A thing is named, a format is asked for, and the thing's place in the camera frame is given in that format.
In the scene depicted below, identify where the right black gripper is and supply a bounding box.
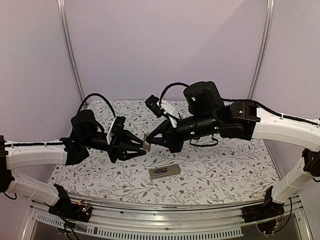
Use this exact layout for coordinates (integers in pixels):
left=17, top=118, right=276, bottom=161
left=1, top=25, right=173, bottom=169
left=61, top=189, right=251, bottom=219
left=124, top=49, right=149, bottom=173
left=145, top=113, right=219, bottom=154

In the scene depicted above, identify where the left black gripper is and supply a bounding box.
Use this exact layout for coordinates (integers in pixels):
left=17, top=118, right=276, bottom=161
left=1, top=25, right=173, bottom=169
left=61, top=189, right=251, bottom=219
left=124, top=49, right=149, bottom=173
left=82, top=127, right=149, bottom=164

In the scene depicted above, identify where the grey battery cover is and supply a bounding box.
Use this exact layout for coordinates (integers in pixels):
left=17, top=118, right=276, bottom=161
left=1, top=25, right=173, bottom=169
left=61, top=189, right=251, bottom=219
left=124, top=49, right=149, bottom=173
left=143, top=133, right=151, bottom=152

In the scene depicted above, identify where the white grey remote control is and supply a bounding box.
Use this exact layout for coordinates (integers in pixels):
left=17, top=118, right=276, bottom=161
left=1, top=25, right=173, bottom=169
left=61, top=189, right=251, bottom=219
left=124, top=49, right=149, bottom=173
left=149, top=164, right=181, bottom=179

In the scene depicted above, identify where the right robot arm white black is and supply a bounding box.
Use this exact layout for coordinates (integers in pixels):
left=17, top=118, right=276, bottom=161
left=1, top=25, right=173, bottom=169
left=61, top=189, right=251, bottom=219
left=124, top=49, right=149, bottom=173
left=145, top=81, right=320, bottom=218

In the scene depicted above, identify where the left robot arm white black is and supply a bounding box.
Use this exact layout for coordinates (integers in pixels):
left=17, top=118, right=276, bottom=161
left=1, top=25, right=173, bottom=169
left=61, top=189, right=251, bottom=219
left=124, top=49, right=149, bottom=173
left=0, top=109, right=147, bottom=217

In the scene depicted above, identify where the floral patterned table mat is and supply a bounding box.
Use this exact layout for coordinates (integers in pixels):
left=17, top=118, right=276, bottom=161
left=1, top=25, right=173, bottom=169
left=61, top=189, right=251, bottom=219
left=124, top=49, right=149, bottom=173
left=48, top=99, right=281, bottom=206

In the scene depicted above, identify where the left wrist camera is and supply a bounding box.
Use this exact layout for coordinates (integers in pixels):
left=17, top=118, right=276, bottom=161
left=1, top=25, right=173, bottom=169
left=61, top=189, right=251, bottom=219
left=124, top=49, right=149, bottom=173
left=108, top=116, right=126, bottom=139

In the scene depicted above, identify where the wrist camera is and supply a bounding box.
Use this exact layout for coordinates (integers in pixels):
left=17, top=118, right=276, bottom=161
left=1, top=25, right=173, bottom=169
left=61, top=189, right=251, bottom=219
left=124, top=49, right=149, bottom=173
left=145, top=94, right=165, bottom=118
left=108, top=116, right=126, bottom=139

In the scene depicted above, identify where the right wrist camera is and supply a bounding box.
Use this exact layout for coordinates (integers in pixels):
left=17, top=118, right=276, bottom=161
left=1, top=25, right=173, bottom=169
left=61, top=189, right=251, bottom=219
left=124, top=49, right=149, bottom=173
left=145, top=94, right=165, bottom=118

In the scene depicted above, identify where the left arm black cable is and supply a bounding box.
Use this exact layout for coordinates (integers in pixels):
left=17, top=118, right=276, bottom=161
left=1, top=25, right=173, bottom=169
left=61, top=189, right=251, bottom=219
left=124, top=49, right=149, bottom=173
left=9, top=93, right=118, bottom=148

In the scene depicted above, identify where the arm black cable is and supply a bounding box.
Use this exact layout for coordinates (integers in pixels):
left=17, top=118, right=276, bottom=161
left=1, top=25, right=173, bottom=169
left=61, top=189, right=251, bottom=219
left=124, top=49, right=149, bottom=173
left=9, top=93, right=118, bottom=148
left=159, top=83, right=320, bottom=126

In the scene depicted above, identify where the aluminium front rail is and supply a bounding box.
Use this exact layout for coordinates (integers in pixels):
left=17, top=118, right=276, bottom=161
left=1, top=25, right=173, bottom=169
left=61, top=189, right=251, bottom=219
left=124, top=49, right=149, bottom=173
left=21, top=194, right=314, bottom=240

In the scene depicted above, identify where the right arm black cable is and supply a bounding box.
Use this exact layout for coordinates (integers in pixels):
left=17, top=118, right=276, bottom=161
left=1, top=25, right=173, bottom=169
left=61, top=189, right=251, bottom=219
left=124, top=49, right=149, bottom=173
left=159, top=83, right=320, bottom=126

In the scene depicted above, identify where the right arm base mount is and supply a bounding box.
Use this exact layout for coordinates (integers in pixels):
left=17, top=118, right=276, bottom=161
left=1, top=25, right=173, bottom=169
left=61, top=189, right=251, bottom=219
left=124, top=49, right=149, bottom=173
left=241, top=186, right=285, bottom=223

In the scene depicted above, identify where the left aluminium frame post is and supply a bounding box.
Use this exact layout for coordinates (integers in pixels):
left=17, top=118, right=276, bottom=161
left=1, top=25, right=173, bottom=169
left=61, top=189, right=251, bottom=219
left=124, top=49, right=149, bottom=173
left=56, top=0, right=85, bottom=101

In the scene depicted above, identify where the aluminium frame post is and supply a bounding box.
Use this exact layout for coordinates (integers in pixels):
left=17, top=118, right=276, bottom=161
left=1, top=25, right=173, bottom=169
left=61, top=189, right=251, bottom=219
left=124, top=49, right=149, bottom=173
left=247, top=0, right=275, bottom=100
left=56, top=0, right=85, bottom=101

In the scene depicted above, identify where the right aluminium frame post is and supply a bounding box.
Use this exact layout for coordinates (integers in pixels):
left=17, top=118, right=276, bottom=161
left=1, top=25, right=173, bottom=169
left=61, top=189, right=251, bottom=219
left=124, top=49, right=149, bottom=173
left=247, top=0, right=275, bottom=100

